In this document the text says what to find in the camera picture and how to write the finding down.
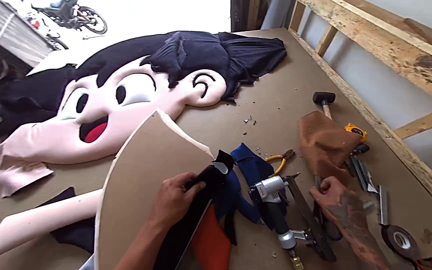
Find person's right hand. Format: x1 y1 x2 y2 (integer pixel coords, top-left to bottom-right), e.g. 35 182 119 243
309 176 356 218

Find person's left hand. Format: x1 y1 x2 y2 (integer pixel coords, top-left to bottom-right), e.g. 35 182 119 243
150 172 206 230

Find black fabric-covered strip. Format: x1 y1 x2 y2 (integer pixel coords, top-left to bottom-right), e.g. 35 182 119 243
153 150 235 270

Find person's left forearm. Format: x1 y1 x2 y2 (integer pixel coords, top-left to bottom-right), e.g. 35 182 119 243
115 220 172 270

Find person's right forearm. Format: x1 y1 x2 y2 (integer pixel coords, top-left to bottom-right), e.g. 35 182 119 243
325 191 392 270

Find grey metal utility knife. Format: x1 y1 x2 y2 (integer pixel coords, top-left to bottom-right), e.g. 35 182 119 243
347 155 378 194

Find brown fabric piece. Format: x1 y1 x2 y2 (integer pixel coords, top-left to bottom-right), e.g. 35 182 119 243
298 110 363 185

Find curved brown board, foam edge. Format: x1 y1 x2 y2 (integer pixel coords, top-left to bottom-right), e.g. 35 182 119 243
94 109 215 270

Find orange-red fabric piece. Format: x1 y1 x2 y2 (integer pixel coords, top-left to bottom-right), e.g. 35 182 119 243
192 201 232 270

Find silver black staple gun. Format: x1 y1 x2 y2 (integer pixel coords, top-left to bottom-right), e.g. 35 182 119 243
248 172 337 270

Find blue fabric-covered piece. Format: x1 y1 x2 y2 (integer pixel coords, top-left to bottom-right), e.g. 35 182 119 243
213 142 289 230

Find yellow black tape measure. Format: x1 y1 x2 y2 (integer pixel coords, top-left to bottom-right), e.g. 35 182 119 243
344 123 368 142

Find flat silver metal bar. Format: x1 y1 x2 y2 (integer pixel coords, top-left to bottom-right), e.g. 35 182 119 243
378 185 389 226

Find black tape roll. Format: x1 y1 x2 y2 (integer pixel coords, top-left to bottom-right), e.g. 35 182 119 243
381 223 421 260

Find padded cartoon face panel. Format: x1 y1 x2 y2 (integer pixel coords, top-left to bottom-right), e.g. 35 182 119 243
0 31 287 198

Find dark navy fabric scrap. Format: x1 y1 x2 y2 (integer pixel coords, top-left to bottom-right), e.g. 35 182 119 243
37 187 97 254

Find long pink padded piece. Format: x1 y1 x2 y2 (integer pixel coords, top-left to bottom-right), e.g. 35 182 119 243
0 188 103 269

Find red motorcycle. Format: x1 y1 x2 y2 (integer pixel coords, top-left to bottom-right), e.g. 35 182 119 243
23 13 69 51

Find black motorcycle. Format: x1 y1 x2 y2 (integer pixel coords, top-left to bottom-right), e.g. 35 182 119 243
32 0 108 35

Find corrugated metal sheet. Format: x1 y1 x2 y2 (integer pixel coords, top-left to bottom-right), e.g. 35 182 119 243
0 0 54 68

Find dark blue scissors handle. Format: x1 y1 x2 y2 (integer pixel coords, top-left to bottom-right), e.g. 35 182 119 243
313 200 343 241

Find yellow-handled cutting pliers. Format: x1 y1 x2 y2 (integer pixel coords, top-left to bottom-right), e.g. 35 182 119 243
264 149 296 178

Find black mallet, wooden handle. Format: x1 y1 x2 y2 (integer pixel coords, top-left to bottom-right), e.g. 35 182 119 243
313 91 336 121

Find wooden frame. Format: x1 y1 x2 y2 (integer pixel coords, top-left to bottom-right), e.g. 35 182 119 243
286 0 432 218

